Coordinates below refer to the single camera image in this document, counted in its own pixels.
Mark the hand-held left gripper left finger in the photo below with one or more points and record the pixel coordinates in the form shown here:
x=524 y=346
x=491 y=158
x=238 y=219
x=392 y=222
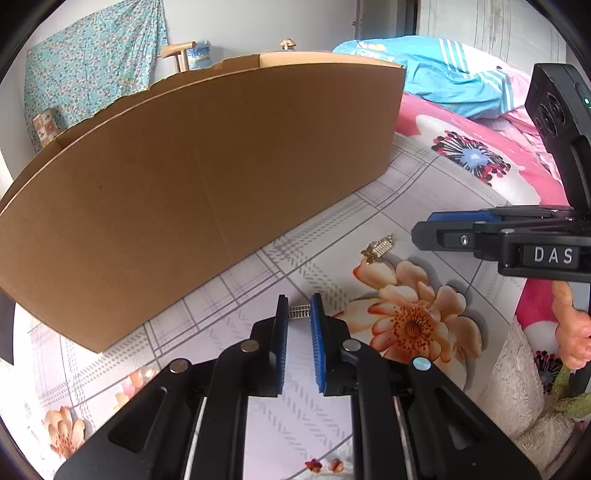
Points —
x=277 y=350

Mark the orange patterned tall box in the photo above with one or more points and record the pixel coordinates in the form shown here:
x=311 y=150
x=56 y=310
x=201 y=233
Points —
x=46 y=127

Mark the pink flower blanket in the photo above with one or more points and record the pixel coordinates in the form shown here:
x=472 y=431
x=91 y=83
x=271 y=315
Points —
x=415 y=115

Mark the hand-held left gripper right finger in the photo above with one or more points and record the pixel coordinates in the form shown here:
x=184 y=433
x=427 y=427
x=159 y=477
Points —
x=319 y=350

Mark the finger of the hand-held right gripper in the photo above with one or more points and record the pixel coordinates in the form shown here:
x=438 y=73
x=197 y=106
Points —
x=443 y=237
x=461 y=215

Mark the blue white printed bag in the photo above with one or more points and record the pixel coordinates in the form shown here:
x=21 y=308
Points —
x=201 y=54

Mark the blue striped garment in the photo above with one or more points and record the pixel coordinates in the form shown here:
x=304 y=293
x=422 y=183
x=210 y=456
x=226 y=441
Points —
x=425 y=69

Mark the white fluffy blanket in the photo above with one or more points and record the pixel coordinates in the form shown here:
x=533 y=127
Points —
x=512 y=392

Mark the wooden chair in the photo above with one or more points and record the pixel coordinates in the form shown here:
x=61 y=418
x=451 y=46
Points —
x=178 y=53

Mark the gold brooch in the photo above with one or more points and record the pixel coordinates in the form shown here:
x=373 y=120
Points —
x=377 y=249

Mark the teal floral hanging cloth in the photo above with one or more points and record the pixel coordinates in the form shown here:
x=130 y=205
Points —
x=92 y=60

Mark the floral white bedsheet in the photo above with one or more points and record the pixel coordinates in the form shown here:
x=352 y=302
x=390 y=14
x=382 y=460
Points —
x=415 y=184

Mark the silver hair clip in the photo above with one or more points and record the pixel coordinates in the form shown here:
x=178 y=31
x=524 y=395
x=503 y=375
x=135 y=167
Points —
x=299 y=312

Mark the person's right hand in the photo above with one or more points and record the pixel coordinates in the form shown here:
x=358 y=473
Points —
x=575 y=337

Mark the brown cardboard box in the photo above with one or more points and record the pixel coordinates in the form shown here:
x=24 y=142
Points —
x=184 y=184

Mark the green cloth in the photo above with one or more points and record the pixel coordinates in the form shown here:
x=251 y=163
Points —
x=575 y=401

